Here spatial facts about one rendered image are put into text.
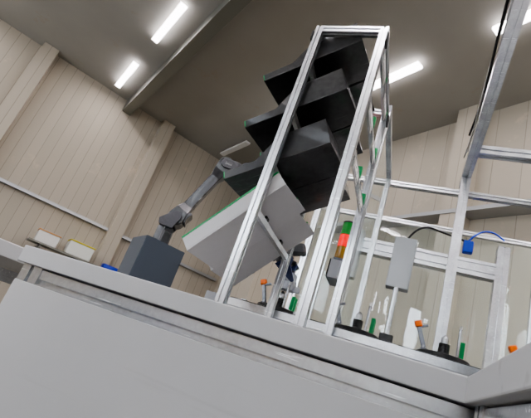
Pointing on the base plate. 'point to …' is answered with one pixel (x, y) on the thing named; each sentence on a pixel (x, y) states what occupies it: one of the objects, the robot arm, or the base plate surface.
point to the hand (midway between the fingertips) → (289, 274)
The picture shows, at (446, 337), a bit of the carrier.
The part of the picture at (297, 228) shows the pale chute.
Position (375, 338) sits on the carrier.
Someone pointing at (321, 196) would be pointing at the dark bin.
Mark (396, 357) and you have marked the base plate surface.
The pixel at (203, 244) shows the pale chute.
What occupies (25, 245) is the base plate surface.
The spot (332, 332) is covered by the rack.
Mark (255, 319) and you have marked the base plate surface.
